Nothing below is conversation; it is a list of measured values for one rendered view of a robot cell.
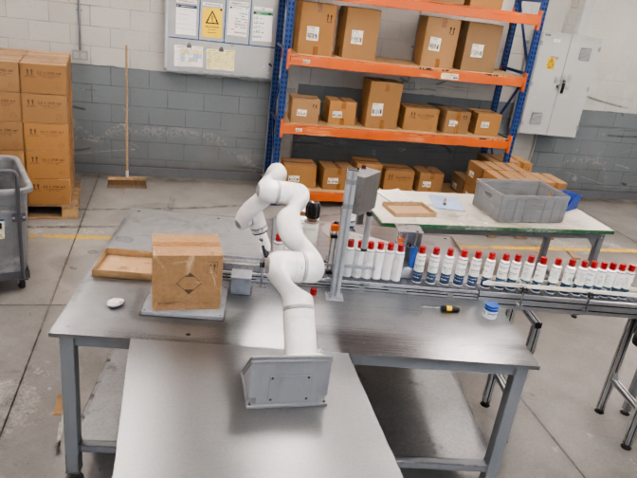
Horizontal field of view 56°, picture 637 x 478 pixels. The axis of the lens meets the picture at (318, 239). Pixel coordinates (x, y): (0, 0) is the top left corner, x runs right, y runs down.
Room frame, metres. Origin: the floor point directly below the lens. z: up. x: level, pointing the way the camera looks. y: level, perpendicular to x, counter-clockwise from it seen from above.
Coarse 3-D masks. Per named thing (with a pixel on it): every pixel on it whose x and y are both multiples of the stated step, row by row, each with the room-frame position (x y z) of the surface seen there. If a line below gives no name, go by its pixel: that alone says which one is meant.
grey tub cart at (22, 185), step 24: (0, 168) 4.32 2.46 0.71; (24, 168) 4.15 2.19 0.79; (0, 192) 3.63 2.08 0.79; (24, 192) 3.72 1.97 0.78; (0, 216) 3.66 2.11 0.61; (24, 216) 3.73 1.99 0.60; (0, 240) 3.66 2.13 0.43; (24, 240) 3.76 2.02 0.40; (0, 264) 3.67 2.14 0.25; (24, 264) 3.72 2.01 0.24
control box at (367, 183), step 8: (360, 168) 2.83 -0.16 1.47; (368, 168) 2.85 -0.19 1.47; (360, 176) 2.69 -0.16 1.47; (368, 176) 2.71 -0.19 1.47; (376, 176) 2.79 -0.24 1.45; (360, 184) 2.69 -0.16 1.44; (368, 184) 2.72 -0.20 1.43; (376, 184) 2.80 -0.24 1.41; (360, 192) 2.69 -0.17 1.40; (368, 192) 2.73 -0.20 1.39; (376, 192) 2.82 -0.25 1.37; (360, 200) 2.68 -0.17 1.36; (368, 200) 2.74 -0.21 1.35; (352, 208) 2.70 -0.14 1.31; (360, 208) 2.68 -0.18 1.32; (368, 208) 2.76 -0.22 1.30
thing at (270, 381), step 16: (256, 368) 1.78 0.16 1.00; (272, 368) 1.79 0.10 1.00; (288, 368) 1.81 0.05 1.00; (304, 368) 1.82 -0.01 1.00; (320, 368) 1.84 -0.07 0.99; (256, 384) 1.78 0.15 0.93; (272, 384) 1.79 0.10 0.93; (288, 384) 1.80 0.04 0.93; (304, 384) 1.82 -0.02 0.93; (320, 384) 1.84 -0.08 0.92; (256, 400) 1.78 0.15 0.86; (272, 400) 1.79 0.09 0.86; (288, 400) 1.81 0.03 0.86; (304, 400) 1.82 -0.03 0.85; (320, 400) 1.85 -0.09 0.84
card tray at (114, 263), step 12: (108, 252) 2.85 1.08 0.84; (120, 252) 2.86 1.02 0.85; (132, 252) 2.87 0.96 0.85; (144, 252) 2.87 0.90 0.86; (96, 264) 2.66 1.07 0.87; (108, 264) 2.74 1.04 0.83; (120, 264) 2.76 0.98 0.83; (132, 264) 2.77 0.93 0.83; (144, 264) 2.79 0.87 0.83; (96, 276) 2.60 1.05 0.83; (108, 276) 2.61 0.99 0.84; (120, 276) 2.61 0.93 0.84; (132, 276) 2.62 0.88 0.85; (144, 276) 2.62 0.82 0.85
